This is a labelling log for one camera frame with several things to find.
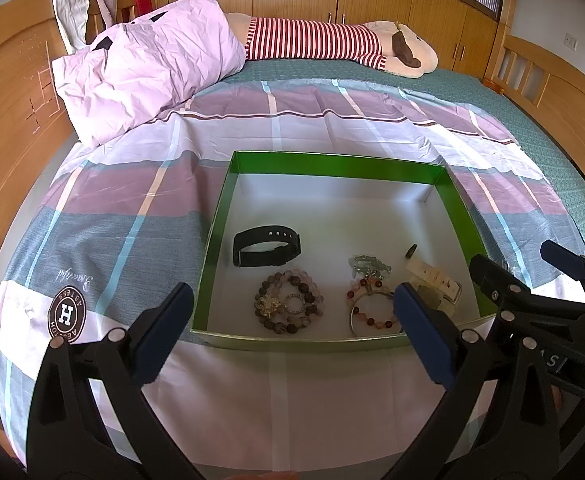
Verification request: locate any cream white watch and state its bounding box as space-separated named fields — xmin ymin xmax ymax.
xmin=404 ymin=244 xmax=463 ymax=318

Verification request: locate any red orange bead bracelet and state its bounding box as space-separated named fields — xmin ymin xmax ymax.
xmin=345 ymin=276 xmax=399 ymax=331

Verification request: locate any silver metal bangle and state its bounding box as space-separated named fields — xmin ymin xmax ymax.
xmin=347 ymin=289 xmax=404 ymax=338

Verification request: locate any gold brooch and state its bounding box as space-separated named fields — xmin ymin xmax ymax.
xmin=254 ymin=295 xmax=283 ymax=318

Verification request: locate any pink quartz bead bracelet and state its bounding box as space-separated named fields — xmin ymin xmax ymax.
xmin=262 ymin=268 xmax=327 ymax=334

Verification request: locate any black smart watch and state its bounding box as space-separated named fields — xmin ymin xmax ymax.
xmin=233 ymin=224 xmax=301 ymax=268

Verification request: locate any wooden footboard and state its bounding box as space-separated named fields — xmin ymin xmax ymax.
xmin=485 ymin=24 xmax=585 ymax=177

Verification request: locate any plaid pink grey bedsheet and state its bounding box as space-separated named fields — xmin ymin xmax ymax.
xmin=0 ymin=77 xmax=585 ymax=479

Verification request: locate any green cardboard box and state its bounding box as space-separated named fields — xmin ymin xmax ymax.
xmin=190 ymin=152 xmax=494 ymax=352

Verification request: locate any striped shirt plush doll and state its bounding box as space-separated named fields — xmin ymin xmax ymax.
xmin=226 ymin=13 xmax=438 ymax=79

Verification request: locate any wooden headboard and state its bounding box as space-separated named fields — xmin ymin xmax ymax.
xmin=0 ymin=0 xmax=72 ymax=249

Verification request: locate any pink wrinkled pillow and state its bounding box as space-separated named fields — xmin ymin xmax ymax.
xmin=52 ymin=0 xmax=246 ymax=148

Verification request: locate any white cloth on chair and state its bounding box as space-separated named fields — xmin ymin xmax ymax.
xmin=52 ymin=0 xmax=90 ymax=54

